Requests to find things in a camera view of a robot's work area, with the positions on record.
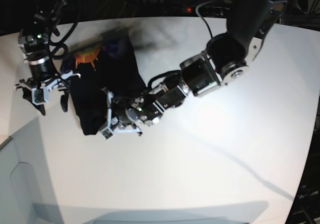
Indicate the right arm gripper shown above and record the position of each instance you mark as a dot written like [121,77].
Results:
[55,81]

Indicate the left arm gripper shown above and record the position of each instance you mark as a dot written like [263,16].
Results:
[121,118]

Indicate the black T-shirt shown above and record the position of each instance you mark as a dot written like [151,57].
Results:
[109,65]

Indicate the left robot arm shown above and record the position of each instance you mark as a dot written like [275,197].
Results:
[225,58]

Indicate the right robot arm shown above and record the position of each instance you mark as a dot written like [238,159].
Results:
[39,53]

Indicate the black power strip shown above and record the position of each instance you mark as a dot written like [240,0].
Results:
[205,11]

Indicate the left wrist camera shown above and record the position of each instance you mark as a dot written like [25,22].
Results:
[107,132]

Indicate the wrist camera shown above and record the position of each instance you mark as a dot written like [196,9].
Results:
[40,95]
[107,132]

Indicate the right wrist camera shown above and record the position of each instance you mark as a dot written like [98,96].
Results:
[40,95]

